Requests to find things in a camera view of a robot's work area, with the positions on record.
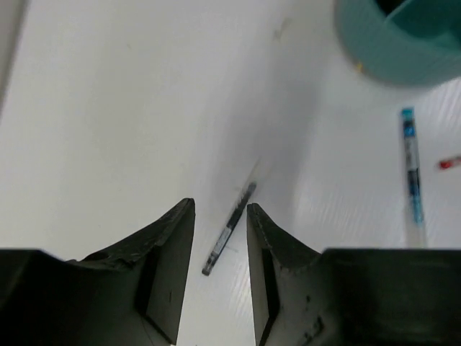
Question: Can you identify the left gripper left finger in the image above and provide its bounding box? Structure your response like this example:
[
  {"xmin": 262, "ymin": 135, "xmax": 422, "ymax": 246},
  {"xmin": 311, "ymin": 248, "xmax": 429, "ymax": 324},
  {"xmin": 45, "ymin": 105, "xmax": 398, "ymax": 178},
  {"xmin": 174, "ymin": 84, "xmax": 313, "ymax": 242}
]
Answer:
[{"xmin": 1, "ymin": 198, "xmax": 195, "ymax": 345}]

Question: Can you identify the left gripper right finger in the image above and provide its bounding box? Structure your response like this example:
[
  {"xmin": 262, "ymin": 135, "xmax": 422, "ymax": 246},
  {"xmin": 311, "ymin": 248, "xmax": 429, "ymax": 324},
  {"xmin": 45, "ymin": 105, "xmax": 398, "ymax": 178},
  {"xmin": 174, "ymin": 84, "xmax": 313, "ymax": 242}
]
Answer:
[{"xmin": 246, "ymin": 203, "xmax": 460, "ymax": 345}]

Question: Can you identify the black gel pen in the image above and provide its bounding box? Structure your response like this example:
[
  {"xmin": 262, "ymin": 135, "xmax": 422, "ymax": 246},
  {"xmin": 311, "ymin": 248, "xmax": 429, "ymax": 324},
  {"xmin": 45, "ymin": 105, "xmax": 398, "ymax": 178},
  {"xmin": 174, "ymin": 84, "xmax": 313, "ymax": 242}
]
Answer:
[{"xmin": 202, "ymin": 161, "xmax": 259, "ymax": 276}]

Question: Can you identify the red gel pen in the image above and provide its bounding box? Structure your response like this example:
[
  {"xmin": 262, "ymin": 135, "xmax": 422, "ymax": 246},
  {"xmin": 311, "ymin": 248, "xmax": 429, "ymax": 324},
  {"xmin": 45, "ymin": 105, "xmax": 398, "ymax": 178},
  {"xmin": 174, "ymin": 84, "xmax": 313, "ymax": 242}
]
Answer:
[{"xmin": 437, "ymin": 155, "xmax": 461, "ymax": 170}]

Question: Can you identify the blue gel pen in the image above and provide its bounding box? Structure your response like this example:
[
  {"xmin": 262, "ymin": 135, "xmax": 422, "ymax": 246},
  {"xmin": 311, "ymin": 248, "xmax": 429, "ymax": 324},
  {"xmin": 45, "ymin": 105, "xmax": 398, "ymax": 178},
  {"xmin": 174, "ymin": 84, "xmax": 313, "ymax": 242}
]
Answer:
[{"xmin": 399, "ymin": 107, "xmax": 429, "ymax": 249}]

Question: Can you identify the teal round compartment organizer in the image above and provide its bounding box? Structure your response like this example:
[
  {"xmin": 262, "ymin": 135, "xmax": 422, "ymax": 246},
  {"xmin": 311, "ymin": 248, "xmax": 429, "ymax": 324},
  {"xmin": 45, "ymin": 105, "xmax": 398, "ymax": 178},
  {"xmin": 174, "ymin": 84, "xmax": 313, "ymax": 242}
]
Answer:
[{"xmin": 335, "ymin": 1, "xmax": 460, "ymax": 87}]

